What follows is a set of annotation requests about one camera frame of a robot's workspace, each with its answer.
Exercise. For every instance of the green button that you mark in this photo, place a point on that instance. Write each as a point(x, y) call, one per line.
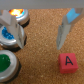
point(6, 63)

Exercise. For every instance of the blue button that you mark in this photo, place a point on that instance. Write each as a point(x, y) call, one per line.
point(8, 36)

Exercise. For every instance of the red button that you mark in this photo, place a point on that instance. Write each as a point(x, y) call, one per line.
point(18, 15)

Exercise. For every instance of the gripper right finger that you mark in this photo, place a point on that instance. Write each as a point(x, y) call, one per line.
point(66, 28)

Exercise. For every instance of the pink block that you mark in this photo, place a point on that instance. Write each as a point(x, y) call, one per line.
point(68, 63)

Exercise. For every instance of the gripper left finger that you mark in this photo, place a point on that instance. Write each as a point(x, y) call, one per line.
point(14, 27)

